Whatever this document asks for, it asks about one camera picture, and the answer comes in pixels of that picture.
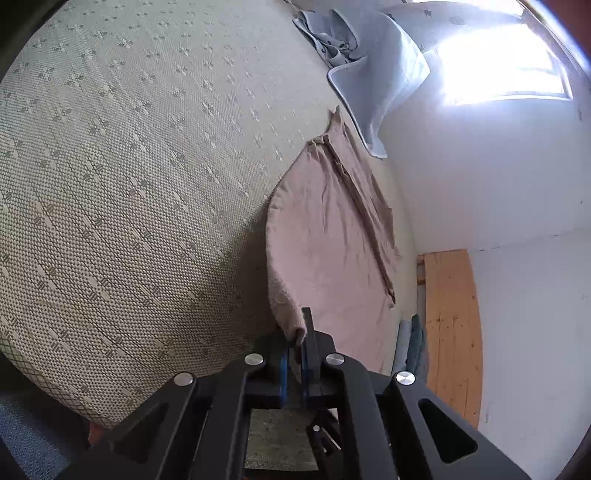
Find window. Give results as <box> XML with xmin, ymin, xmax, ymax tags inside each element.
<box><xmin>434</xmin><ymin>9</ymin><xmax>574</xmax><ymax>106</ymax></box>

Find folded teal cloth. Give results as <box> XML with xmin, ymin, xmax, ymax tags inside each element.
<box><xmin>406</xmin><ymin>314</ymin><xmax>430</xmax><ymax>386</ymax></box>

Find light blue blanket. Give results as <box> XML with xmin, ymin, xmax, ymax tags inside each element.
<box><xmin>292</xmin><ymin>7</ymin><xmax>431</xmax><ymax>160</ymax></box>

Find pineapple print curtain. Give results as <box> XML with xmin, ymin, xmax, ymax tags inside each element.
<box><xmin>383</xmin><ymin>0</ymin><xmax>532</xmax><ymax>52</ymax></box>

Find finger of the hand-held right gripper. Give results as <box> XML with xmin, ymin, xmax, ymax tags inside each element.
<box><xmin>307</xmin><ymin>410</ymin><xmax>343</xmax><ymax>464</ymax></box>

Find wooden slatted headboard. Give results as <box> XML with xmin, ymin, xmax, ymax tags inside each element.
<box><xmin>417</xmin><ymin>249</ymin><xmax>484</xmax><ymax>428</ymax></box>

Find beige t-shirt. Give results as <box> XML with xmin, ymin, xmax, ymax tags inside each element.
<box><xmin>267</xmin><ymin>105</ymin><xmax>402</xmax><ymax>376</ymax></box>

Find woven patterned bed mat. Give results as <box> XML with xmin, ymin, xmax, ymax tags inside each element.
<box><xmin>0</xmin><ymin>0</ymin><xmax>419</xmax><ymax>428</ymax></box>

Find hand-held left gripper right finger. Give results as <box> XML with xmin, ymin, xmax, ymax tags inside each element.
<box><xmin>300</xmin><ymin>308</ymin><xmax>532</xmax><ymax>480</ymax></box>

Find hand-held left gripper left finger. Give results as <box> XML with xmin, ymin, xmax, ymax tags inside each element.
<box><xmin>65</xmin><ymin>329</ymin><xmax>291</xmax><ymax>480</ymax></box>

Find folded light blue cloth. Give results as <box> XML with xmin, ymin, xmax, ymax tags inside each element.
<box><xmin>392</xmin><ymin>319</ymin><xmax>411</xmax><ymax>376</ymax></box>

